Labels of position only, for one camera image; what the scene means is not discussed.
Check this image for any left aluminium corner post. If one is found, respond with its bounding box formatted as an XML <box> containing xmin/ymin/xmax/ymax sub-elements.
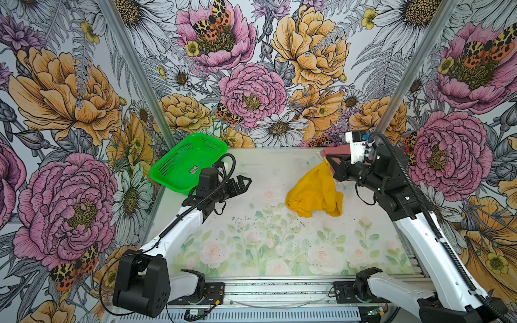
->
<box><xmin>99</xmin><ymin>1</ymin><xmax>177</xmax><ymax>149</ymax></box>

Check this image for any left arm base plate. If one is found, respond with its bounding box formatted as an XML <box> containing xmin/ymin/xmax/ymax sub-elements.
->
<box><xmin>168</xmin><ymin>282</ymin><xmax>226</xmax><ymax>306</ymax></box>

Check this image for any yellow t shirt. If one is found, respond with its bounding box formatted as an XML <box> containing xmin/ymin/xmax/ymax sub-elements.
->
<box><xmin>285</xmin><ymin>161</ymin><xmax>343</xmax><ymax>218</ymax></box>

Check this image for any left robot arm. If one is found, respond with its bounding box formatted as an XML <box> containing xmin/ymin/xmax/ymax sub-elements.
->
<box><xmin>113</xmin><ymin>162</ymin><xmax>252</xmax><ymax>318</ymax></box>

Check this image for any right aluminium corner post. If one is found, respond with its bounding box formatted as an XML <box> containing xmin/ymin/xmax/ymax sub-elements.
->
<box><xmin>375</xmin><ymin>0</ymin><xmax>459</xmax><ymax>133</ymax></box>

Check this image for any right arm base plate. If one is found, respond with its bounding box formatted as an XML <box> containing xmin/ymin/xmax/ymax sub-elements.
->
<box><xmin>329</xmin><ymin>281</ymin><xmax>386</xmax><ymax>304</ymax></box>

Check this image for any aluminium front rail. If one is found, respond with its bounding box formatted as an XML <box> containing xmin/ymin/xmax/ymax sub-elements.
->
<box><xmin>100</xmin><ymin>278</ymin><xmax>461</xmax><ymax>323</ymax></box>

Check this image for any aluminium corner post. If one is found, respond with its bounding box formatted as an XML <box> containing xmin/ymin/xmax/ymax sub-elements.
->
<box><xmin>99</xmin><ymin>1</ymin><xmax>177</xmax><ymax>149</ymax></box>
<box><xmin>375</xmin><ymin>0</ymin><xmax>459</xmax><ymax>133</ymax></box>

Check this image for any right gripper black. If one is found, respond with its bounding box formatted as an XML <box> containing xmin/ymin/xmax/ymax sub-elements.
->
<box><xmin>324</xmin><ymin>153</ymin><xmax>387</xmax><ymax>193</ymax></box>

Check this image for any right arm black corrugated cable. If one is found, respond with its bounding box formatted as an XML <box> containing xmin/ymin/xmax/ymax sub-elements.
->
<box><xmin>369</xmin><ymin>131</ymin><xmax>514</xmax><ymax>323</ymax></box>

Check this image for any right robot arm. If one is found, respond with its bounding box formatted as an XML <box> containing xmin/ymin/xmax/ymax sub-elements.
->
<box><xmin>325</xmin><ymin>143</ymin><xmax>512</xmax><ymax>322</ymax></box>

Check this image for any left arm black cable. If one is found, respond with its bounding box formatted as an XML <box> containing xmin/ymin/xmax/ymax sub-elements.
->
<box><xmin>98</xmin><ymin>153</ymin><xmax>237</xmax><ymax>316</ymax></box>

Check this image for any green plastic basket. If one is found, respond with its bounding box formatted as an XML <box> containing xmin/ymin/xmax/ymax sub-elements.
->
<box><xmin>149</xmin><ymin>133</ymin><xmax>228</xmax><ymax>195</ymax></box>

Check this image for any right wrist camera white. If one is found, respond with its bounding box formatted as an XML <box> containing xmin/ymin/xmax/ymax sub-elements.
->
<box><xmin>345</xmin><ymin>131</ymin><xmax>373</xmax><ymax>164</ymax></box>

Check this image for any folded pink t shirt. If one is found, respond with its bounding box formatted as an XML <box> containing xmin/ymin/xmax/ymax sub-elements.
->
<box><xmin>320</xmin><ymin>145</ymin><xmax>350</xmax><ymax>158</ymax></box>

